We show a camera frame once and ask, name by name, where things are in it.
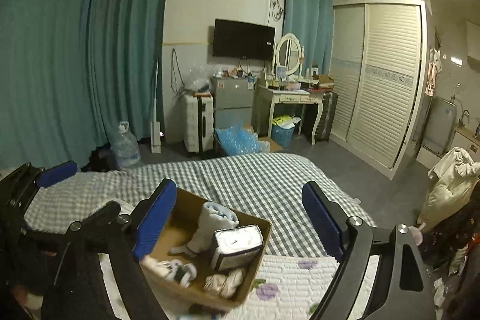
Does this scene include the white towel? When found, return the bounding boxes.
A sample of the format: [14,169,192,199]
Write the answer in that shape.
[186,202,239,256]

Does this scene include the white socks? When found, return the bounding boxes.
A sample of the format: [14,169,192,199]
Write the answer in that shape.
[141,248,255,299]

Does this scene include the clear water jug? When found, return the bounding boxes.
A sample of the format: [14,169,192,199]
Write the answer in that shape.
[110,121,141,169]

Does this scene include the white floral quilt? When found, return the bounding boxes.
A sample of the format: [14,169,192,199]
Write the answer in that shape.
[98,199,380,320]

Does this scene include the white clothes pile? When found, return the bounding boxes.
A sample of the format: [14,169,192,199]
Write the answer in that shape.
[416,147,479,233]

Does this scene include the large teal curtain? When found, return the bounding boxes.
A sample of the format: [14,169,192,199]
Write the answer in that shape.
[1,0,165,168]

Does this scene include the white suitcase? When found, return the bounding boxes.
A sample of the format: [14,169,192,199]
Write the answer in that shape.
[182,93,214,154]

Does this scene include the blue bubble wrap bag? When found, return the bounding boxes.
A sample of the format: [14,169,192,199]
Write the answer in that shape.
[215,126,271,156]

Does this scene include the grey washing machine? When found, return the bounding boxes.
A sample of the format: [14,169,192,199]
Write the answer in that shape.
[422,97,457,156]

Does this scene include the grey checkered bed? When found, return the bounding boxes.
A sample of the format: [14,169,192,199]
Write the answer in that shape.
[25,153,374,257]

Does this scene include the dark suitcase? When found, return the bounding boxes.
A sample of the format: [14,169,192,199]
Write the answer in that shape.
[315,92,338,141]

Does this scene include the grey mini fridge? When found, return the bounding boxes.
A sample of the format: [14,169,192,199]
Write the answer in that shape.
[211,77,254,129]

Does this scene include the blue waste basket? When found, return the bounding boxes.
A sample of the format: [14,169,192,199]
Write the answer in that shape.
[271,124,295,149]

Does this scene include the white dressing table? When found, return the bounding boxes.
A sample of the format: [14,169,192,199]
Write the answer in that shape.
[252,79,324,145]

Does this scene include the hanging pink clothes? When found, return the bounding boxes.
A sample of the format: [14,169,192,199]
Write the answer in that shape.
[425,48,443,97]

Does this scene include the white sliding wardrobe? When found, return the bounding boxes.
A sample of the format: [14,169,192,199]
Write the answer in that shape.
[329,0,431,179]

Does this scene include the oval vanity mirror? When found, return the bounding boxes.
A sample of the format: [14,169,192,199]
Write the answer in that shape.
[273,33,304,80]

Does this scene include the narrow blue curtain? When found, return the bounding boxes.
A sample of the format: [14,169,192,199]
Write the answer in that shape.
[283,0,334,74]

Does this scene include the black wall television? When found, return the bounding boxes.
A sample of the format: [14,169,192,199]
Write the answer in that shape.
[212,19,275,61]

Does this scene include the white wall cabinets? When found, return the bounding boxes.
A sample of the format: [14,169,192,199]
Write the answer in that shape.
[466,22,480,62]

